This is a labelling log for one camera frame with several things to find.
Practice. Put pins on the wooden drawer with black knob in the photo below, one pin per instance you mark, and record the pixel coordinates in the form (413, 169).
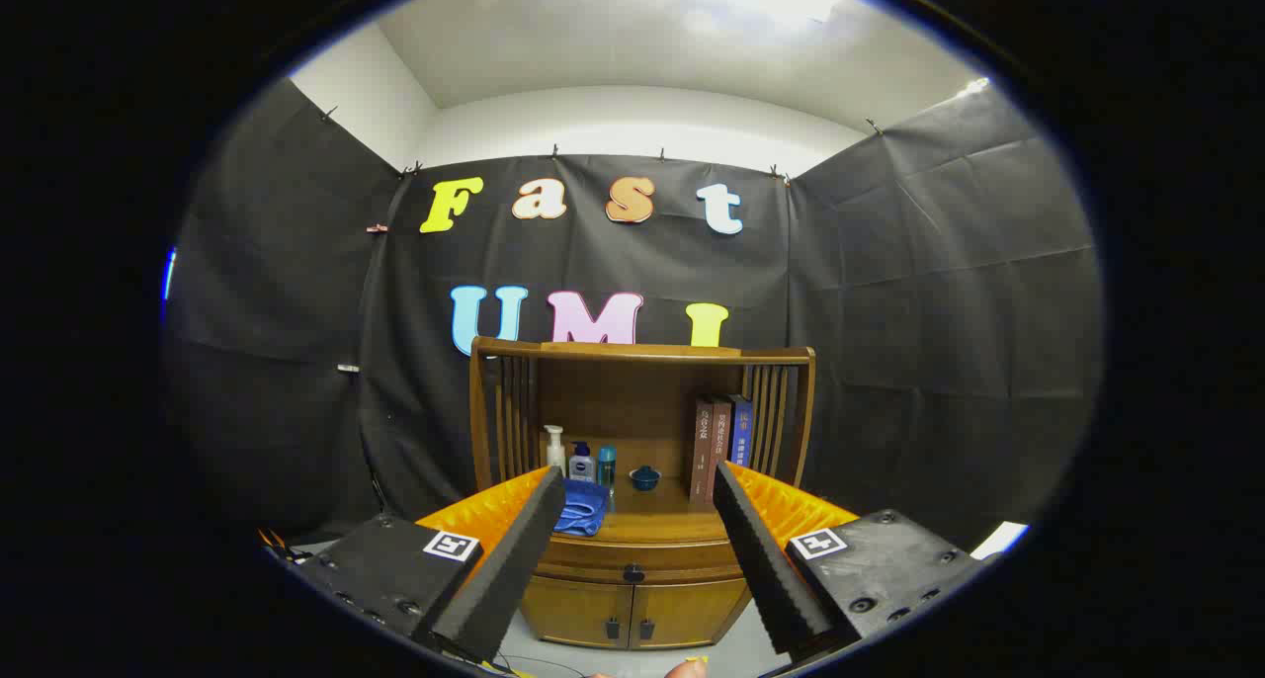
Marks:
(682, 564)

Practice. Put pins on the blue lidded teacup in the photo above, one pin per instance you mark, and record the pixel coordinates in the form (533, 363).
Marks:
(645, 478)

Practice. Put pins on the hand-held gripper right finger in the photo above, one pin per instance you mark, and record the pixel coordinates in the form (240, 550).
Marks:
(766, 559)

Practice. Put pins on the dark brown book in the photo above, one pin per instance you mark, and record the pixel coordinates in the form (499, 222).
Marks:
(701, 451)

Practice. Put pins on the teal slim bottle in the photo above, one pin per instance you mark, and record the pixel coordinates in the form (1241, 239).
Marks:
(606, 466)

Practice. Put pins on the blue book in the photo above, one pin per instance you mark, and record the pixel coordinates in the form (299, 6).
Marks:
(741, 436)

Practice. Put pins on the wooden countertop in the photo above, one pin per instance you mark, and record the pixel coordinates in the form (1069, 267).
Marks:
(657, 520)

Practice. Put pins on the folded blue towel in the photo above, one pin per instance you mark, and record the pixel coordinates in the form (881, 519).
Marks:
(583, 505)

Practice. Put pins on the white bottle with blue cap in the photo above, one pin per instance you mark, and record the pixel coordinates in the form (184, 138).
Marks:
(582, 466)

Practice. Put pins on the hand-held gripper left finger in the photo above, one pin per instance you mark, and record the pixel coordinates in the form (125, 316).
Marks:
(514, 559)

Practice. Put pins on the white pump bottle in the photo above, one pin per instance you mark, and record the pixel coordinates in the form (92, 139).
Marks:
(555, 456)

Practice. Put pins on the reddish brown book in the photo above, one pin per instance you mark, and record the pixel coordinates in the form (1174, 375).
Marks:
(720, 441)

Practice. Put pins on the wooden cabinet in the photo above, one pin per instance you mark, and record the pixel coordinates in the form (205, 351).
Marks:
(632, 401)

